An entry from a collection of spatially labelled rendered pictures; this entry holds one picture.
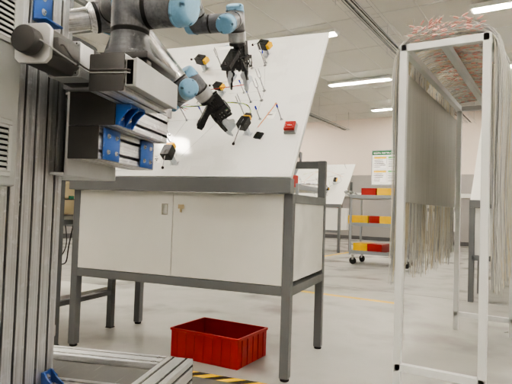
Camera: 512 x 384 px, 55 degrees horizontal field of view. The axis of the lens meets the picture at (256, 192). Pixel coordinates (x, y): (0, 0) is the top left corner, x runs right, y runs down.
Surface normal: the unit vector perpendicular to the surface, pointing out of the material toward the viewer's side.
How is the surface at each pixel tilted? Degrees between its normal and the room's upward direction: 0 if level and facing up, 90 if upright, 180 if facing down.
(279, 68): 54
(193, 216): 90
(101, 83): 90
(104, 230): 90
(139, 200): 90
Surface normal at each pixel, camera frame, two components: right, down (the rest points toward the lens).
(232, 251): -0.37, -0.04
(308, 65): -0.28, -0.62
